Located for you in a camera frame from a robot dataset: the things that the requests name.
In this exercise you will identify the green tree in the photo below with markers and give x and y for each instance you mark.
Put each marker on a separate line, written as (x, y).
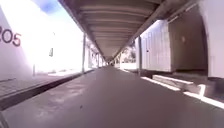
(128, 55)

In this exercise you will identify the grey concrete path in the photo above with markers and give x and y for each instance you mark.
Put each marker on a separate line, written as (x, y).
(113, 100)

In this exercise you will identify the covered walkway shelter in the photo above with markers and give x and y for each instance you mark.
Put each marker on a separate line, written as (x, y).
(113, 23)

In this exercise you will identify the white building with doorway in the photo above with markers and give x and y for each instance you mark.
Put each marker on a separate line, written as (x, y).
(156, 50)

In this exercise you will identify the concrete step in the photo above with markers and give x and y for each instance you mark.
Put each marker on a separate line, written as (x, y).
(173, 82)

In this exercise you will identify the dark kerb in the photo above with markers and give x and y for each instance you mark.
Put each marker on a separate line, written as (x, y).
(36, 91)

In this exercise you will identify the brick paved ground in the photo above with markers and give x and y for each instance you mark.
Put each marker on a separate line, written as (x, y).
(23, 85)

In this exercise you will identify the white building with number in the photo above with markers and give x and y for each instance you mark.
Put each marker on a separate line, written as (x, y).
(11, 60)

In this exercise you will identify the paved strip beside path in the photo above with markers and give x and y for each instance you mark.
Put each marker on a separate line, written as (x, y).
(210, 91)

